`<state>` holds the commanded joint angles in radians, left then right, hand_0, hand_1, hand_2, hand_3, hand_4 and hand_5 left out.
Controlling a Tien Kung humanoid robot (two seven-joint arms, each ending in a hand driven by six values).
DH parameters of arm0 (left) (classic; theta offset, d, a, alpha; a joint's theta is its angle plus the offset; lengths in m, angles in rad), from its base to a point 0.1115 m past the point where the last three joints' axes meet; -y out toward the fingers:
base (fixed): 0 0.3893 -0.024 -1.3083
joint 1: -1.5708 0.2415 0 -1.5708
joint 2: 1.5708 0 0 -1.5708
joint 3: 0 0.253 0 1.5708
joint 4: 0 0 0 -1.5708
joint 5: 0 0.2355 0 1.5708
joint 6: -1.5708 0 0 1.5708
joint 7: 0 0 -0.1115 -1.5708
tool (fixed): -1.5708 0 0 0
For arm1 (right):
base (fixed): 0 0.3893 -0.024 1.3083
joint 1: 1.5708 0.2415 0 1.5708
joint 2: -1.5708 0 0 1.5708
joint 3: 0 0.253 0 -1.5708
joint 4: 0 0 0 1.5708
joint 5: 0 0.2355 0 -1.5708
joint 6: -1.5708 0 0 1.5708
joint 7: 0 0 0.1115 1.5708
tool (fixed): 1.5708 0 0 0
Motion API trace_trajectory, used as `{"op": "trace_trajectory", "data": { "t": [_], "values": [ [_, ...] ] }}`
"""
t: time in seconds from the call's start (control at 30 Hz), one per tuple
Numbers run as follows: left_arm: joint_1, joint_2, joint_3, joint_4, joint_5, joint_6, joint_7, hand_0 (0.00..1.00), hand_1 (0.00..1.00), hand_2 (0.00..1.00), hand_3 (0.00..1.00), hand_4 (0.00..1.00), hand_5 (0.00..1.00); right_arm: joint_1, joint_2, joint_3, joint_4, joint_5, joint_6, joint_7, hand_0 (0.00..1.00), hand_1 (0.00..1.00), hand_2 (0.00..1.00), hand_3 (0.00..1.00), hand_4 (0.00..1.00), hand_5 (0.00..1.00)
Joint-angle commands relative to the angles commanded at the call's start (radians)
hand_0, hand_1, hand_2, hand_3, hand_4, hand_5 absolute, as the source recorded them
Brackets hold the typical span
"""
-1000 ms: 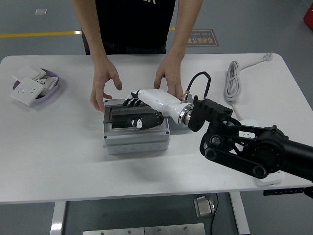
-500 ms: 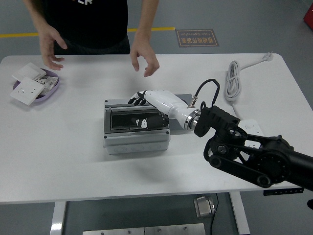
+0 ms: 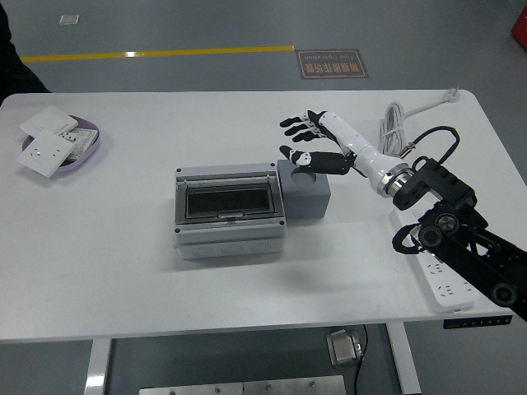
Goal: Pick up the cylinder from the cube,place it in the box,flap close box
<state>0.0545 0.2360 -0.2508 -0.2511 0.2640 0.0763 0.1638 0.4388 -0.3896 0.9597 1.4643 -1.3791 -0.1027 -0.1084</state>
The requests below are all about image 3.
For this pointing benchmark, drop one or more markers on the white power strip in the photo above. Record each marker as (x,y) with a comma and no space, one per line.
(449,292)

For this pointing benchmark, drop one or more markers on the white table leg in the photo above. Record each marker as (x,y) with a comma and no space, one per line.
(405,362)
(98,370)

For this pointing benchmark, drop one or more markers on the white perforated socket panel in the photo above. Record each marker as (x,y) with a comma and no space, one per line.
(82,140)

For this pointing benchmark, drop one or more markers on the brown floor sign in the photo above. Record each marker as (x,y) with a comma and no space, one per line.
(331,63)

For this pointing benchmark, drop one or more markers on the purple oval tray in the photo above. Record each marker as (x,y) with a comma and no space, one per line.
(87,122)

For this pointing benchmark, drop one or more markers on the black table control panel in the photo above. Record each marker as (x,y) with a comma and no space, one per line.
(477,322)

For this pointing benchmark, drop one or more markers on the red object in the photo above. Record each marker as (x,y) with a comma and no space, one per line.
(519,29)

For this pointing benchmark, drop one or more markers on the person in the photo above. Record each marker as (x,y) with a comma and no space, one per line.
(16,70)

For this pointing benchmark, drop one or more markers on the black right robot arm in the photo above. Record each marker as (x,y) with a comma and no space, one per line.
(436,189)

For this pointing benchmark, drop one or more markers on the grey cube with round hole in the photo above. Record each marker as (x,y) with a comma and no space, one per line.
(306,201)

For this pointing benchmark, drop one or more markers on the yellow floor tape line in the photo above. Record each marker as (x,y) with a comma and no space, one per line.
(164,53)

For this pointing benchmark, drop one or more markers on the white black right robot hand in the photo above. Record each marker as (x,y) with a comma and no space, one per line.
(370,158)

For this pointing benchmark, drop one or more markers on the small metal floor plate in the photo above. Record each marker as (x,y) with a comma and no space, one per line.
(69,19)

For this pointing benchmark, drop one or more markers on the grey foot pedal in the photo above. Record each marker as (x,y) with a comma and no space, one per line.
(343,347)

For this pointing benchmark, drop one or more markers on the metal base plate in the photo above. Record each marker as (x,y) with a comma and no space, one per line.
(247,388)

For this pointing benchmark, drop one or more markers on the white blank switch plate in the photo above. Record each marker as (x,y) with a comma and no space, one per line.
(47,120)

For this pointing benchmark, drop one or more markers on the white wall socket plate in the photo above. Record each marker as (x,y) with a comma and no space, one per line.
(43,154)

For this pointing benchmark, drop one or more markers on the grey junction box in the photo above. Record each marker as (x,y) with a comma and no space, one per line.
(230,243)

